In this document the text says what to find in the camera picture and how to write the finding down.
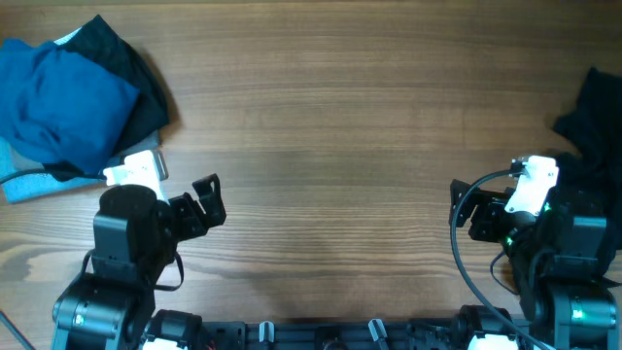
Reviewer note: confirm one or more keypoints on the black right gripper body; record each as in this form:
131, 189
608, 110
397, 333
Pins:
481, 214

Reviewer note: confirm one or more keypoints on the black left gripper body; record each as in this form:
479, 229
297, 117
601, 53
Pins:
192, 214

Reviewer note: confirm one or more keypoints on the black garment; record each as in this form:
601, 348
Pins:
590, 160

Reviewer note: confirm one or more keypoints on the blue polo shirt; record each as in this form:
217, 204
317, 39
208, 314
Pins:
49, 99

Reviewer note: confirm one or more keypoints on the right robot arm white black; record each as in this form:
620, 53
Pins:
556, 257

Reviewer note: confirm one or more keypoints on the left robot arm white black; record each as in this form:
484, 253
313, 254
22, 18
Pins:
111, 302

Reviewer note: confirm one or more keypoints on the folded grey garment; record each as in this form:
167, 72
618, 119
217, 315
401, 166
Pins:
15, 161

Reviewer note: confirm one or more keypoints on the folded light blue jeans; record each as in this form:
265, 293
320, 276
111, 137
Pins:
31, 186

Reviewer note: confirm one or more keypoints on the folded black pants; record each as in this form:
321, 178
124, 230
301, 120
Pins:
137, 106

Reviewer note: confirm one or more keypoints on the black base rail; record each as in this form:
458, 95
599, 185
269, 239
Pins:
420, 334

